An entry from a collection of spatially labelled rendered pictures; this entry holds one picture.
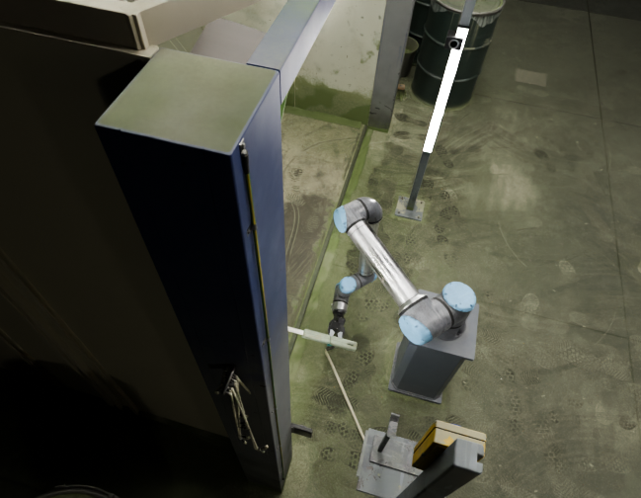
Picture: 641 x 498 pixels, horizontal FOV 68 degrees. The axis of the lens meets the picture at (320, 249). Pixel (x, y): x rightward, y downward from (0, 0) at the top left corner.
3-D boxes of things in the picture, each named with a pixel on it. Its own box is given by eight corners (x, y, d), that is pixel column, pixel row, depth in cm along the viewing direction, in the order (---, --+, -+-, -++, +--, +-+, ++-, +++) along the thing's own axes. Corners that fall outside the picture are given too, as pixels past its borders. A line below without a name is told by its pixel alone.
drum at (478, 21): (407, 71, 460) (428, -26, 389) (466, 74, 462) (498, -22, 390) (413, 110, 426) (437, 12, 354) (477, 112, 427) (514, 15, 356)
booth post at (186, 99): (281, 493, 240) (231, 155, 55) (248, 482, 242) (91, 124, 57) (292, 456, 250) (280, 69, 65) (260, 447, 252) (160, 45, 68)
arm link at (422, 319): (456, 322, 201) (359, 191, 226) (426, 343, 195) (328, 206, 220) (443, 333, 215) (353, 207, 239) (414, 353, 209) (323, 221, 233)
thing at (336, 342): (348, 349, 283) (359, 341, 263) (347, 357, 281) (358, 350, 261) (269, 328, 278) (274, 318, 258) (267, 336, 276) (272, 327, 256)
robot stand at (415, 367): (446, 356, 287) (479, 303, 235) (440, 404, 270) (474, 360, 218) (396, 343, 291) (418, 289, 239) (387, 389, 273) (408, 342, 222)
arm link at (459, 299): (473, 317, 220) (486, 298, 205) (445, 335, 214) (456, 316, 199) (451, 292, 227) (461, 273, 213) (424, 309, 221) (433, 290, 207)
